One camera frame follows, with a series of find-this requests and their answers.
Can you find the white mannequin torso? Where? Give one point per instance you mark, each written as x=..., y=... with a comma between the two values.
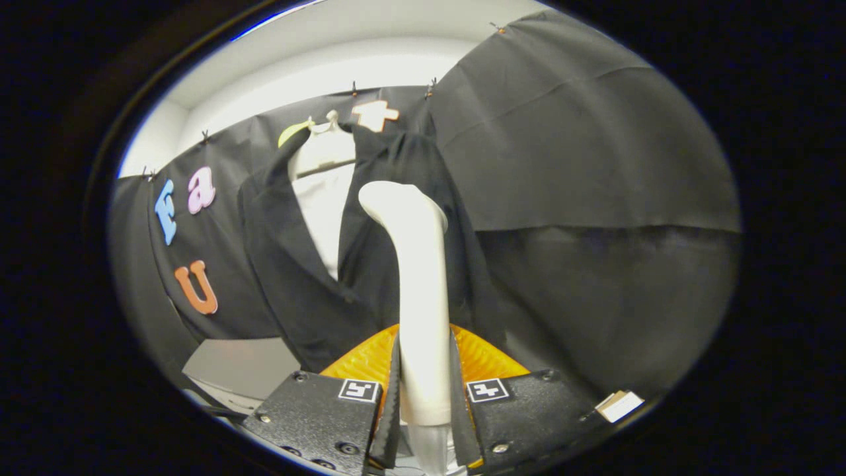
x=324, y=211

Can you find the cardboard box with white label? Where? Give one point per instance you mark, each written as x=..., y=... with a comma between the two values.
x=620, y=405

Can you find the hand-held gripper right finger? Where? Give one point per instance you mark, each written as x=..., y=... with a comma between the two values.
x=462, y=436

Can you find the grey cabinet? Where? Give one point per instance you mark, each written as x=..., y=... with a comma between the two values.
x=238, y=367

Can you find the white plastic hanger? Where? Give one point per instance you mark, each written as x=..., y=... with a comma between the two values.
x=320, y=152

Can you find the black backdrop cloth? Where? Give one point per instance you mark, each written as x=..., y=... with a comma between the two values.
x=595, y=165

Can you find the row of black cloth clips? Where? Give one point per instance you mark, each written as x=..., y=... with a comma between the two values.
x=354, y=88

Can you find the black button jacket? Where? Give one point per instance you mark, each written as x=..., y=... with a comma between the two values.
x=297, y=284

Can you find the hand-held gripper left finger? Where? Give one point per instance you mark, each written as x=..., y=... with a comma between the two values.
x=388, y=436

